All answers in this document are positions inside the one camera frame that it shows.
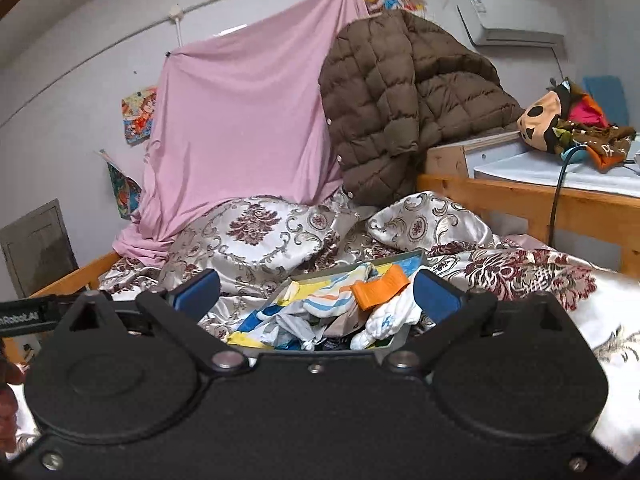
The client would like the black cable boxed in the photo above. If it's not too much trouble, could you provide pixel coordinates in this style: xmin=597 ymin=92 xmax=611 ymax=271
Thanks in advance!
xmin=549 ymin=142 xmax=588 ymax=249

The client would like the grey wall panel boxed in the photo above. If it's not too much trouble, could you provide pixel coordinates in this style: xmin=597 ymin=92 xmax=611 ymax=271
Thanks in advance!
xmin=0 ymin=199 xmax=80 ymax=301

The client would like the plush toy face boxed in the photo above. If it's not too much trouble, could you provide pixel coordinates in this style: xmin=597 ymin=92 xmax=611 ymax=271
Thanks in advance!
xmin=516 ymin=79 xmax=576 ymax=153

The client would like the plush toy with clothes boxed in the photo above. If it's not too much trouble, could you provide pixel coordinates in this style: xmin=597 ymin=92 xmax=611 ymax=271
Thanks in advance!
xmin=550 ymin=117 xmax=637 ymax=171

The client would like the orange cloth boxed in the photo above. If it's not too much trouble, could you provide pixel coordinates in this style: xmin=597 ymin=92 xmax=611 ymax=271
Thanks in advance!
xmin=350 ymin=265 xmax=411 ymax=311

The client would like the white air conditioner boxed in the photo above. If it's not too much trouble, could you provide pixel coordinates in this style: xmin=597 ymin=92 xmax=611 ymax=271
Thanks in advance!
xmin=456 ymin=0 xmax=566 ymax=48

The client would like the pink red cloth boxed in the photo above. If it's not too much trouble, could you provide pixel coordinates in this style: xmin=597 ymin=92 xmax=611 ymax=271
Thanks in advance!
xmin=567 ymin=95 xmax=610 ymax=128

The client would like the pink hanging sheet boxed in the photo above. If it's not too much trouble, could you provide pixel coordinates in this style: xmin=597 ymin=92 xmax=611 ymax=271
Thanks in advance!
xmin=112 ymin=0 xmax=371 ymax=268

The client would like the grey white cloth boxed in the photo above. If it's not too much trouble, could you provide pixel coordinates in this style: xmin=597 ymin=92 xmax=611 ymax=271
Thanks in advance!
xmin=272 ymin=310 xmax=326 ymax=351

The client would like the plywood box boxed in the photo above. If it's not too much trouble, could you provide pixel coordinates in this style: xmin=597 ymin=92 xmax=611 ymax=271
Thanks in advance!
xmin=425 ymin=131 xmax=523 ymax=179

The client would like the blue wall panel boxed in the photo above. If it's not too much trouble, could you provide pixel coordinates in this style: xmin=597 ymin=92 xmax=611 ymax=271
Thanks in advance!
xmin=582 ymin=76 xmax=630 ymax=128

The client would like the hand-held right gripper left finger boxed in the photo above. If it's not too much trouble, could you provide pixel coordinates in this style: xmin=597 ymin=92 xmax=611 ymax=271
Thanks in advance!
xmin=67 ymin=269 xmax=253 ymax=375

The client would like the white knit sock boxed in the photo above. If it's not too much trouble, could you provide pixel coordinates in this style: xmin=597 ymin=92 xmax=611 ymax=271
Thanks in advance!
xmin=350 ymin=295 xmax=423 ymax=352

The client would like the person's left hand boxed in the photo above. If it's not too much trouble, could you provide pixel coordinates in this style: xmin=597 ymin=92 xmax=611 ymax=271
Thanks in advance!
xmin=0 ymin=346 xmax=25 ymax=456

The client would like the striped sock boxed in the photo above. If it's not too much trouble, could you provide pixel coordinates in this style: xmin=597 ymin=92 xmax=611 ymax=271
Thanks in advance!
xmin=277 ymin=262 xmax=381 ymax=318

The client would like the hanging cartoon scroll poster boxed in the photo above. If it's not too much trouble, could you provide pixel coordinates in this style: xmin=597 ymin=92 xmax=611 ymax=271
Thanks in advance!
xmin=98 ymin=149 xmax=143 ymax=221

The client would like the cartoon printed box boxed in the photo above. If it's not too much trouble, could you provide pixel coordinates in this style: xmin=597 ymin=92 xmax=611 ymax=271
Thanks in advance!
xmin=227 ymin=249 xmax=431 ymax=361

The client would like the square cartoon poster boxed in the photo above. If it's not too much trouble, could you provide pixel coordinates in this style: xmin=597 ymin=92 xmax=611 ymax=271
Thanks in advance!
xmin=121 ymin=86 xmax=159 ymax=147

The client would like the white junction box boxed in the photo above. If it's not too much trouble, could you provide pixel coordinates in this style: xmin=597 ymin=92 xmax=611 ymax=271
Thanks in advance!
xmin=167 ymin=4 xmax=185 ymax=48

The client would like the brown puffer jacket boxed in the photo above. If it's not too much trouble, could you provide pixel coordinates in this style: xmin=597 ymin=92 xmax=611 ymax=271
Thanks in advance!
xmin=318 ymin=10 xmax=526 ymax=206

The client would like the pink mattress sheet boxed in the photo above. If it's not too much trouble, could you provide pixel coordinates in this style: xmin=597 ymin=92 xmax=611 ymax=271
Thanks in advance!
xmin=502 ymin=234 xmax=548 ymax=251

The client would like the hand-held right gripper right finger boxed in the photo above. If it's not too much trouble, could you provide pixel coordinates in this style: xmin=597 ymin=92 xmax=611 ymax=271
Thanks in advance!
xmin=382 ymin=269 xmax=571 ymax=376

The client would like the floral satin blanket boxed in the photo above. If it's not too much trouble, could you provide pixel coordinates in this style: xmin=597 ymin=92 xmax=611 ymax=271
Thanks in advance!
xmin=97 ymin=192 xmax=640 ymax=466

